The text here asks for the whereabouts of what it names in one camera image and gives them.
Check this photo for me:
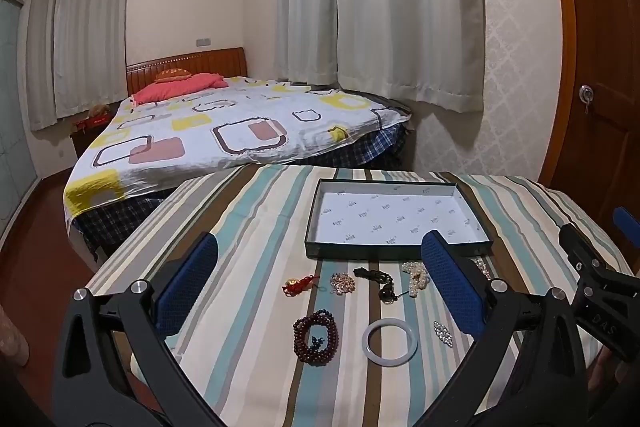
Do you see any red bedside cabinet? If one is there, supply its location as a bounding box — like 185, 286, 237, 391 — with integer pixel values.
70, 104, 117, 157

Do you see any silver crystal brooch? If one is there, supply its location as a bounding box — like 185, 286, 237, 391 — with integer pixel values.
433, 321, 454, 349

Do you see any black bead pendant necklace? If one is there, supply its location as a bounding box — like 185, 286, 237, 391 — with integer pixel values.
352, 267, 412, 306

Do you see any dark red bead bracelet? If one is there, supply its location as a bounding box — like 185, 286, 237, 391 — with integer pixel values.
292, 310, 340, 368

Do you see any white pearl necklace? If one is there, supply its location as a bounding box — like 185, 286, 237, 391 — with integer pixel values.
400, 261, 433, 298

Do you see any white curtain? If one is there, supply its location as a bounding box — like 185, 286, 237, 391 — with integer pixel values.
25, 0, 128, 131
274, 0, 485, 113

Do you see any door lock with key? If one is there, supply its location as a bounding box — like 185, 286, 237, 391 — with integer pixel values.
578, 84, 594, 114

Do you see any red pillow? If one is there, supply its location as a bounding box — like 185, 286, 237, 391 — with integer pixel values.
131, 72, 228, 105

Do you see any rose gold bead cluster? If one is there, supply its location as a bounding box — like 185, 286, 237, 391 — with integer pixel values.
330, 273, 356, 296

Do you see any wooden headboard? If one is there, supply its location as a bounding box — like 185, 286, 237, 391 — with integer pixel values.
126, 48, 247, 95

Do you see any pink crystal flower brooch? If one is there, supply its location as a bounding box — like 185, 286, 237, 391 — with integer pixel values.
473, 257, 492, 280

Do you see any bed with patterned sheet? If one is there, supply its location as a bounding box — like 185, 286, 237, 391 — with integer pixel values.
63, 77, 411, 256

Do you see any left white curtain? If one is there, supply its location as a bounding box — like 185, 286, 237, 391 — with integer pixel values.
25, 0, 128, 131

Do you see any right white curtain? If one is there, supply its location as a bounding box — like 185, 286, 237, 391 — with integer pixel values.
274, 0, 485, 113

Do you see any green shallow tray box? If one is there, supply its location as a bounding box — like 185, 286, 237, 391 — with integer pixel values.
305, 179, 492, 262

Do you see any red knot gold charm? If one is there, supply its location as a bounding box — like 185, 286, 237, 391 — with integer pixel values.
281, 274, 319, 298

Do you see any white jade bangle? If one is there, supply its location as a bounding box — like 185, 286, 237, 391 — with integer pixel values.
361, 317, 418, 369

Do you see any brown wooden door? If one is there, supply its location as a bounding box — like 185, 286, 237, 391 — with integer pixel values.
537, 0, 640, 228

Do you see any right hand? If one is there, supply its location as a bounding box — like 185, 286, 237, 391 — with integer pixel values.
588, 347, 634, 393

